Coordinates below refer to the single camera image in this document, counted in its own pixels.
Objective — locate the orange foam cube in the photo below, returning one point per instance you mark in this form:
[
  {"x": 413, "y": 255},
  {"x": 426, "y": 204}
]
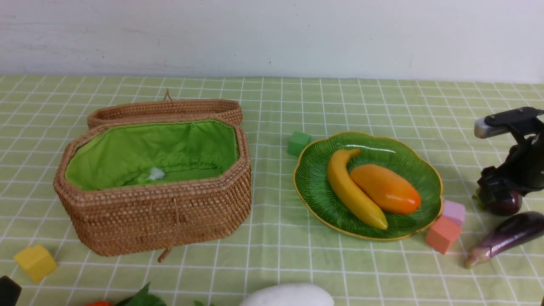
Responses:
[{"x": 442, "y": 234}]

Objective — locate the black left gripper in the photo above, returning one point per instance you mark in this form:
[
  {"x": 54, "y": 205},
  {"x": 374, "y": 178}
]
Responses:
[{"x": 10, "y": 291}]

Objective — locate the yellow foam cube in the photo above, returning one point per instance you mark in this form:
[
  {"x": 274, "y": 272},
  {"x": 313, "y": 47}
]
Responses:
[{"x": 36, "y": 261}]

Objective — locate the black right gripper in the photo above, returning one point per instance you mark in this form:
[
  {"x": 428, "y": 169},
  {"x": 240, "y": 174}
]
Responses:
[{"x": 523, "y": 167}]

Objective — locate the green leafy toy vegetable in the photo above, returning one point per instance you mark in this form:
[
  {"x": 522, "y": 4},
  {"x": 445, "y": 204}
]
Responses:
[{"x": 142, "y": 298}]

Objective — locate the pink foam cube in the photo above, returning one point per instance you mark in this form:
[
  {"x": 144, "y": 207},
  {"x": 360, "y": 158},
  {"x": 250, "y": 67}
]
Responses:
[{"x": 455, "y": 212}]

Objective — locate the orange toy mango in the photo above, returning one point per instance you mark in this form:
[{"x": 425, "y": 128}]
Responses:
[{"x": 391, "y": 192}]

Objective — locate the dark purple passion fruit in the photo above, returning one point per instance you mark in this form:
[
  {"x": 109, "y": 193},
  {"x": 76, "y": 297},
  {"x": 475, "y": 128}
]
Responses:
[{"x": 500, "y": 203}]

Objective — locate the green checkered tablecloth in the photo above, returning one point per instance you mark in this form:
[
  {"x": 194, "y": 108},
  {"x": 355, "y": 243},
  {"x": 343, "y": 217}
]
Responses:
[{"x": 281, "y": 241}]

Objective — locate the woven rattan basket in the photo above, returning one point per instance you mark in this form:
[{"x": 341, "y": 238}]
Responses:
[{"x": 156, "y": 184}]

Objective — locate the white toy radish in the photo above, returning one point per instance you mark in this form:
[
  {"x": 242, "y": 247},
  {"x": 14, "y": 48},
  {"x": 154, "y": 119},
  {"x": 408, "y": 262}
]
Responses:
[{"x": 290, "y": 294}]

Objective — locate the green glass leaf plate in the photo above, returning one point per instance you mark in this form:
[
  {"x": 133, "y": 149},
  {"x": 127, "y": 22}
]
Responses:
[{"x": 312, "y": 185}]

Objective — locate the yellow toy banana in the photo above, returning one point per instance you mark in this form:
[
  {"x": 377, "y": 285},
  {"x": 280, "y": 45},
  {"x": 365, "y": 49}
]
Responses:
[{"x": 349, "y": 193}]

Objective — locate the red toy tomato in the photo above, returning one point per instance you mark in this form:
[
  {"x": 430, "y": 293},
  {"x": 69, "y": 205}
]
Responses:
[{"x": 99, "y": 303}]

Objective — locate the purple toy eggplant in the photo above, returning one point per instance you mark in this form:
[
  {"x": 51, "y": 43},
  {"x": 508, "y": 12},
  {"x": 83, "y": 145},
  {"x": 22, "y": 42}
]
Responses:
[{"x": 513, "y": 232}]

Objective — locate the woven rattan basket lid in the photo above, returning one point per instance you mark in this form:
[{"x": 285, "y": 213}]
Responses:
[{"x": 227, "y": 109}]

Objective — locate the green foam cube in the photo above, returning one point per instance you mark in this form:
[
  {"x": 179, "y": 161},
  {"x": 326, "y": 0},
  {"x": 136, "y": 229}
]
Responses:
[{"x": 297, "y": 142}]

